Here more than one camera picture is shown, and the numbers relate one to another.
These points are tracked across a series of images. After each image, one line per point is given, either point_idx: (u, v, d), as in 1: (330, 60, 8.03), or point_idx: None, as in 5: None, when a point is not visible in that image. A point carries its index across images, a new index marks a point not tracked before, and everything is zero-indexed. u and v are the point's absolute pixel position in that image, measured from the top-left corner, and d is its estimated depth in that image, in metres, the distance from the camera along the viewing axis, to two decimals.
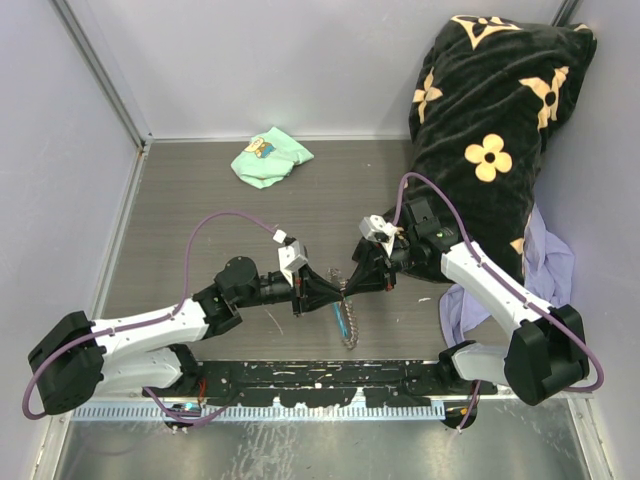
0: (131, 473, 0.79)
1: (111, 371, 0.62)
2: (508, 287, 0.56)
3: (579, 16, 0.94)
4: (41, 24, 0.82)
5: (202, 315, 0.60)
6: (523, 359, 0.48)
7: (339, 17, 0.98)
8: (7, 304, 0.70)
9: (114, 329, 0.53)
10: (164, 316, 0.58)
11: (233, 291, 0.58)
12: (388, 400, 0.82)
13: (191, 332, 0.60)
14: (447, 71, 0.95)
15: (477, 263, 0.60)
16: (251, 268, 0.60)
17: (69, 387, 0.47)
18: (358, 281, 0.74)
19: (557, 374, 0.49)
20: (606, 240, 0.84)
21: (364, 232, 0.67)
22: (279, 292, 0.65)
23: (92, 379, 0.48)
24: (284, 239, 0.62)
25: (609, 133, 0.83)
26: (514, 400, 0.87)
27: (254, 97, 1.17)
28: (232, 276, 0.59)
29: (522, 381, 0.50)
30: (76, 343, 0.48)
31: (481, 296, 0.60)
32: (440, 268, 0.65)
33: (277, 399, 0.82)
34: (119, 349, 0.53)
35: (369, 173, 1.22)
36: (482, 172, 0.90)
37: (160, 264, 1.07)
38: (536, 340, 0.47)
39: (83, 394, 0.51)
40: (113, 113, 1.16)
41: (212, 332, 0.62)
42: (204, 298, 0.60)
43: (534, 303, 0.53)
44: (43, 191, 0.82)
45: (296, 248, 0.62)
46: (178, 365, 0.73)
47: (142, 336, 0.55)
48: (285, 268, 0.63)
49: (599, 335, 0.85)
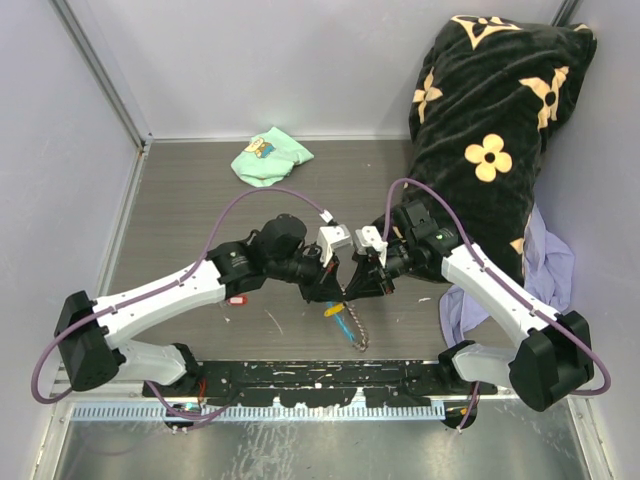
0: (131, 473, 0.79)
1: (130, 353, 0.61)
2: (514, 293, 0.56)
3: (579, 17, 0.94)
4: (40, 23, 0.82)
5: (216, 276, 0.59)
6: (531, 369, 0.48)
7: (340, 17, 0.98)
8: (7, 304, 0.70)
9: (114, 306, 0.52)
10: (171, 284, 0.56)
11: (280, 240, 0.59)
12: (388, 400, 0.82)
13: (206, 296, 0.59)
14: (447, 71, 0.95)
15: (480, 268, 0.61)
16: (301, 225, 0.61)
17: (83, 368, 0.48)
18: (358, 286, 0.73)
19: (564, 381, 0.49)
20: (606, 240, 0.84)
21: (356, 245, 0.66)
22: (303, 271, 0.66)
23: (106, 359, 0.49)
24: (330, 220, 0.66)
25: (609, 134, 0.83)
26: (514, 400, 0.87)
27: (254, 96, 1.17)
28: (285, 226, 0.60)
29: (529, 390, 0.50)
30: (84, 321, 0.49)
31: (484, 301, 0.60)
32: (441, 272, 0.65)
33: (277, 399, 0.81)
34: (125, 326, 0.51)
35: (369, 173, 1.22)
36: (482, 172, 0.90)
37: (160, 264, 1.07)
38: (544, 350, 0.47)
39: (105, 375, 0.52)
40: (113, 112, 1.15)
41: (234, 289, 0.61)
42: (220, 256, 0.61)
43: (541, 311, 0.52)
44: (42, 190, 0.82)
45: (347, 228, 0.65)
46: (183, 362, 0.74)
47: (147, 307, 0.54)
48: (331, 245, 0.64)
49: (598, 335, 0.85)
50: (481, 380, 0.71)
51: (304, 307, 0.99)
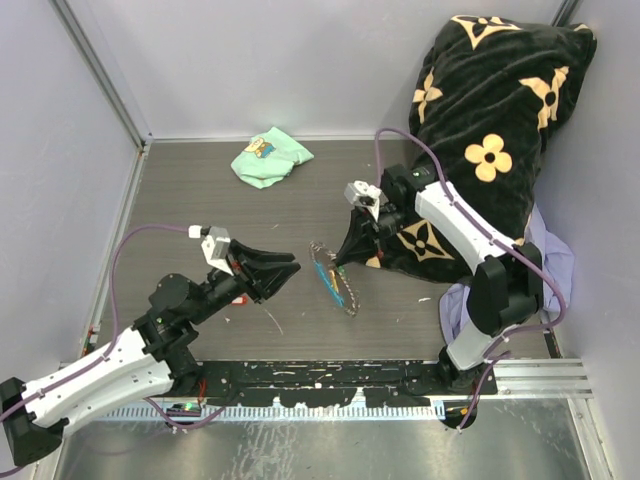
0: (131, 473, 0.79)
1: (77, 410, 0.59)
2: (477, 224, 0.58)
3: (579, 16, 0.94)
4: (41, 23, 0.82)
5: (140, 346, 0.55)
6: (485, 291, 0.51)
7: (340, 18, 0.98)
8: (7, 303, 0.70)
9: (41, 391, 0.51)
10: (95, 361, 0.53)
11: (171, 313, 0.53)
12: (388, 400, 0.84)
13: (137, 365, 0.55)
14: (447, 71, 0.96)
15: (449, 203, 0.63)
16: (184, 283, 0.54)
17: (20, 449, 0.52)
18: (349, 248, 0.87)
19: (514, 306, 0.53)
20: (606, 240, 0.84)
21: (349, 198, 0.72)
22: (228, 289, 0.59)
23: (42, 438, 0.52)
24: (200, 232, 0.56)
25: (610, 134, 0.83)
26: (514, 400, 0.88)
27: (254, 96, 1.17)
28: (164, 298, 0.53)
29: (483, 310, 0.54)
30: (10, 411, 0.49)
31: (451, 234, 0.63)
32: (416, 210, 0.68)
33: (277, 399, 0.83)
34: (53, 409, 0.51)
35: (369, 172, 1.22)
36: (482, 172, 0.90)
37: (161, 264, 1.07)
38: (498, 274, 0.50)
39: (48, 445, 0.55)
40: (113, 112, 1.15)
41: (163, 354, 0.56)
42: (147, 323, 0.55)
43: (499, 240, 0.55)
44: (42, 191, 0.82)
45: (213, 233, 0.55)
46: (167, 372, 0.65)
47: (74, 387, 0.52)
48: (213, 261, 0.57)
49: (599, 335, 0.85)
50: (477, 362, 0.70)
51: (304, 307, 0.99)
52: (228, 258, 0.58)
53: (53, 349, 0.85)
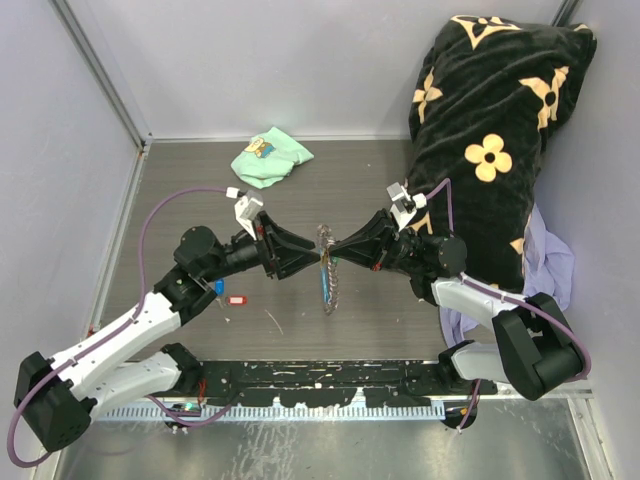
0: (131, 473, 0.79)
1: (102, 392, 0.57)
2: (489, 292, 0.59)
3: (578, 17, 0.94)
4: (41, 24, 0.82)
5: (167, 305, 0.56)
6: (508, 345, 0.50)
7: (340, 18, 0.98)
8: (8, 303, 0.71)
9: (74, 358, 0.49)
10: (125, 324, 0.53)
11: (196, 264, 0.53)
12: (388, 400, 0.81)
13: (162, 326, 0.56)
14: (447, 71, 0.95)
15: (460, 281, 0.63)
16: (210, 235, 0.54)
17: (53, 427, 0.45)
18: (353, 243, 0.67)
19: (550, 363, 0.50)
20: (606, 239, 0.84)
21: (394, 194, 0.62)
22: (247, 256, 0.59)
23: (76, 414, 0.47)
24: (237, 193, 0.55)
25: (610, 134, 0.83)
26: (514, 400, 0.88)
27: (255, 97, 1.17)
28: (190, 249, 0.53)
29: (518, 372, 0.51)
30: (48, 377, 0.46)
31: (470, 310, 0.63)
32: (434, 298, 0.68)
33: (277, 399, 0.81)
34: (88, 375, 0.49)
35: (369, 173, 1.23)
36: (482, 172, 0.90)
37: (161, 264, 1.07)
38: (514, 325, 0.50)
39: (79, 427, 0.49)
40: (113, 112, 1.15)
41: (188, 313, 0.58)
42: (167, 285, 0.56)
43: (509, 296, 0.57)
44: (42, 192, 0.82)
45: (249, 194, 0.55)
46: (174, 364, 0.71)
47: (108, 351, 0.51)
48: (243, 219, 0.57)
49: (599, 335, 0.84)
50: (483, 378, 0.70)
51: (304, 307, 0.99)
52: (253, 222, 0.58)
53: (53, 350, 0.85)
